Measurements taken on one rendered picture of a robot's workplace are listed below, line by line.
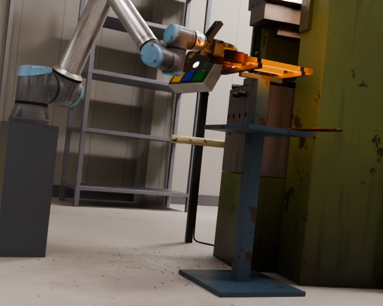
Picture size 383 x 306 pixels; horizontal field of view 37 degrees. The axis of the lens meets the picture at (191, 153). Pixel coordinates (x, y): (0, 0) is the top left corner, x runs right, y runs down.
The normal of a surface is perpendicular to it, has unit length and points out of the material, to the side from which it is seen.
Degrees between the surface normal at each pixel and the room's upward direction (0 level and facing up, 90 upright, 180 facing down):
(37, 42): 90
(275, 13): 90
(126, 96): 90
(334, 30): 90
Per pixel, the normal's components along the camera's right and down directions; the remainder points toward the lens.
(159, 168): 0.48, 0.04
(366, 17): 0.28, 0.02
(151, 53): -0.45, 0.00
